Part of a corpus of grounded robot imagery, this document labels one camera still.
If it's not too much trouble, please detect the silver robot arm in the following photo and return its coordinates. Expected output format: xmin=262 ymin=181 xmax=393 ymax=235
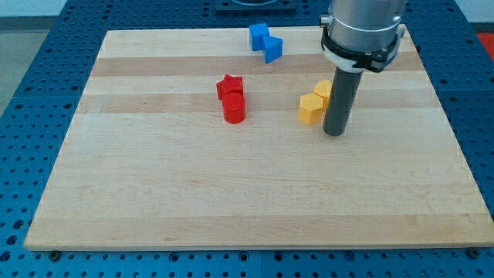
xmin=322 ymin=0 xmax=406 ymax=53

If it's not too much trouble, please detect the red star block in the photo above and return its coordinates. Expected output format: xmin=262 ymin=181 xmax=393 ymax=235
xmin=216 ymin=74 xmax=244 ymax=100

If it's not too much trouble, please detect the blue cube block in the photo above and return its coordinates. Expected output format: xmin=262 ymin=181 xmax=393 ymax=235
xmin=249 ymin=23 xmax=269 ymax=51

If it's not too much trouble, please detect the red cylinder block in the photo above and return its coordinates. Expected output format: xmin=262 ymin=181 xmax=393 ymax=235
xmin=222 ymin=93 xmax=246 ymax=124

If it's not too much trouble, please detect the yellow hexagon block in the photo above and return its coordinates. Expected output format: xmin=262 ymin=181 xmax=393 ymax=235
xmin=298 ymin=93 xmax=323 ymax=125

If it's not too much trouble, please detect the yellow heart block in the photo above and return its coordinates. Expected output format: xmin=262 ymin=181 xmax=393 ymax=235
xmin=313 ymin=80 xmax=332 ymax=111

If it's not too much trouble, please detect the blue triangle block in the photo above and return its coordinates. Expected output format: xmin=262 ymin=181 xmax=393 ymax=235
xmin=262 ymin=36 xmax=283 ymax=63

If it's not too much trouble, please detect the light wooden board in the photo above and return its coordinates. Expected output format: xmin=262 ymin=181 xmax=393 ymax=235
xmin=24 ymin=26 xmax=493 ymax=251

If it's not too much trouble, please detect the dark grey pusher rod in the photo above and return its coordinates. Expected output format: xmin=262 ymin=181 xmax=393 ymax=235
xmin=323 ymin=68 xmax=363 ymax=137

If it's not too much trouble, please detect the black and white clamp ring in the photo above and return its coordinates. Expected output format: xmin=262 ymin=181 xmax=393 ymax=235
xmin=320 ymin=23 xmax=407 ymax=74

